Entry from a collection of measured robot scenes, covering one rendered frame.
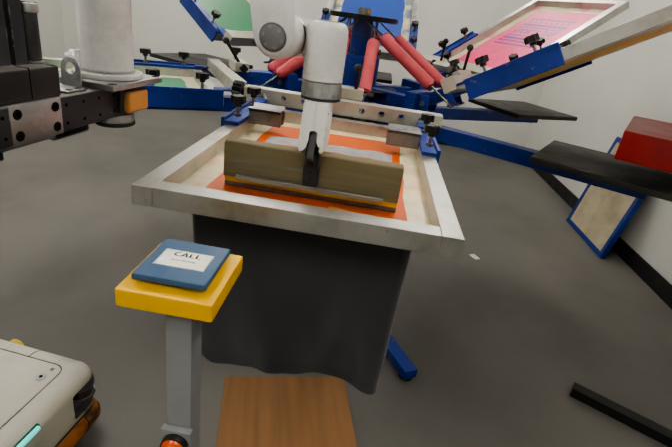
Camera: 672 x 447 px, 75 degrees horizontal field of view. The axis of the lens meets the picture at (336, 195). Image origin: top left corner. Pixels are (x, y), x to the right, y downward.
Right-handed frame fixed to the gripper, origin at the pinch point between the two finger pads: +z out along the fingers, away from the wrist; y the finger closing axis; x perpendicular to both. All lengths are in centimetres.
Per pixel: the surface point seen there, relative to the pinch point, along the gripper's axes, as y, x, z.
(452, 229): 11.8, 27.1, 2.3
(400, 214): 0.7, 18.8, 5.8
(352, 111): -67, 3, 0
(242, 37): -138, -58, -14
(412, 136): -43.4, 22.6, -0.1
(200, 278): 35.9, -8.8, 3.9
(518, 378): -69, 88, 102
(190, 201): 15.1, -18.9, 3.2
